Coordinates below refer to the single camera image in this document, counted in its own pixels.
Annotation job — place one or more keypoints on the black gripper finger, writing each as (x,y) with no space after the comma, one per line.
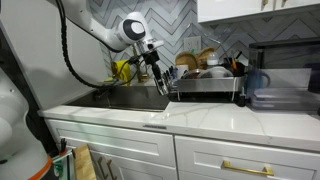
(158,84)
(166,84)

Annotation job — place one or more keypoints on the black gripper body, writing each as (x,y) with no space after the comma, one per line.
(152,58)

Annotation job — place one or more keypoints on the shiny metal cup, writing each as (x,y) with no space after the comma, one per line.
(163,90)

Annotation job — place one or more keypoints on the stainless steel dish rack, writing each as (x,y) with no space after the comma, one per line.
(206,84)

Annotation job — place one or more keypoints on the gold spring faucet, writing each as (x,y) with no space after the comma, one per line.
(139,71)

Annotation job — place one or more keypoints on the white mug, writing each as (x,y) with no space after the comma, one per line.
(182,70)

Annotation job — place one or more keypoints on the stainless steel sink basin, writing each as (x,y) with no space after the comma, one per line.
(133,98)

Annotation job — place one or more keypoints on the round wooden plate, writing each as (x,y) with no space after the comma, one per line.
(186,60)

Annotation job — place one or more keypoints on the yellow rubber gloves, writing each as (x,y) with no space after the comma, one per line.
(120,71)

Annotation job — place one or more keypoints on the wooden cutting board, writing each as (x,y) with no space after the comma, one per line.
(204,56)

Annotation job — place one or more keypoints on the yellow sponge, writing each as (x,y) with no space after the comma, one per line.
(109,80)

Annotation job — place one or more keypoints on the clear baby bottle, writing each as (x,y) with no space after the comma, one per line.
(212,59)

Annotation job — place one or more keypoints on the white bowl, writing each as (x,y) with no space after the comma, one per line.
(218,71)

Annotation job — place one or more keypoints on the black utensil caddy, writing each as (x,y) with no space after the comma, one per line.
(238,68)

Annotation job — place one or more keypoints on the clear plastic pitcher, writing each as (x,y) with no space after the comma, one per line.
(255,80)

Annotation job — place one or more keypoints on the white lower cabinet door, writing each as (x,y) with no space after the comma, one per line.
(143,171)

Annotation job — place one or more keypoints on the white upper cabinet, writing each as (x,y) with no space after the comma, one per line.
(233,10)

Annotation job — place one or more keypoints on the light wooden board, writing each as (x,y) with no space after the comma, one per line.
(83,163)

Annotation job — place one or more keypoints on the small black clamp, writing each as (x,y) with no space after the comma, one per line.
(63,145)

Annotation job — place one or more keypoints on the clear glass panel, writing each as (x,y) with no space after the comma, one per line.
(68,166)

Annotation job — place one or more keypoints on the white wall outlet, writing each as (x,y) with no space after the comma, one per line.
(192,44)

